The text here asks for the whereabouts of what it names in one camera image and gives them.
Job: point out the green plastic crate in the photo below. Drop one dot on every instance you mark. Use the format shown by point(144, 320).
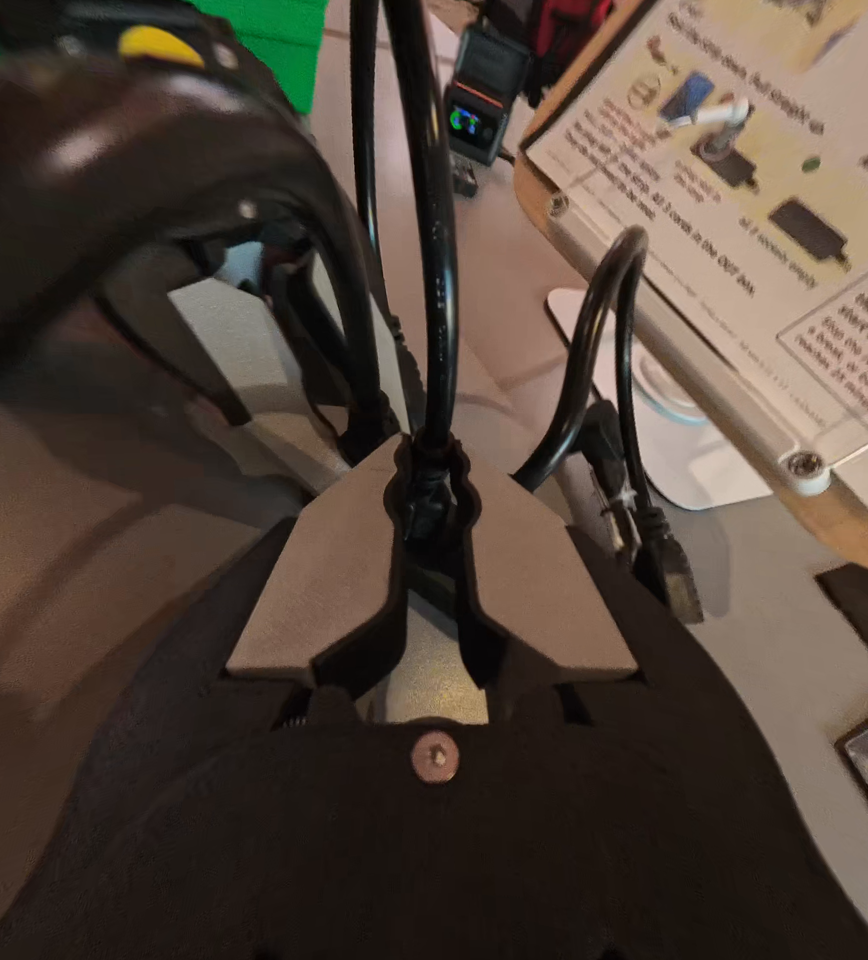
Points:
point(276, 45)

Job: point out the small black battery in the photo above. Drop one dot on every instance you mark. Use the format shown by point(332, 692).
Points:
point(465, 178)

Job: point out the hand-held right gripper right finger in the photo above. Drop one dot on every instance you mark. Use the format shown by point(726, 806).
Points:
point(546, 592)

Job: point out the black charging case with display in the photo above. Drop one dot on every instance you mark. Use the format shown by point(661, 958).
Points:
point(490, 75)

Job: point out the white stand base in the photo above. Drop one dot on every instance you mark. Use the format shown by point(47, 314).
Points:
point(689, 465)

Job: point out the red and black bag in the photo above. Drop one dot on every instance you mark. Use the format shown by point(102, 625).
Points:
point(569, 37)

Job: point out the black angled power plug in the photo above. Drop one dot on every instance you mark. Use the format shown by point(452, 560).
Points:
point(602, 442)

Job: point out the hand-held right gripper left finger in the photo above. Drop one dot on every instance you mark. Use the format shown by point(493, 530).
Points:
point(321, 585)

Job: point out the large instruction sheet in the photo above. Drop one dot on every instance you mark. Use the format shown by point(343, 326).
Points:
point(741, 187)

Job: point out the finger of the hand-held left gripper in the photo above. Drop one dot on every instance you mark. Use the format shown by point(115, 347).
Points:
point(404, 375)
point(253, 352)

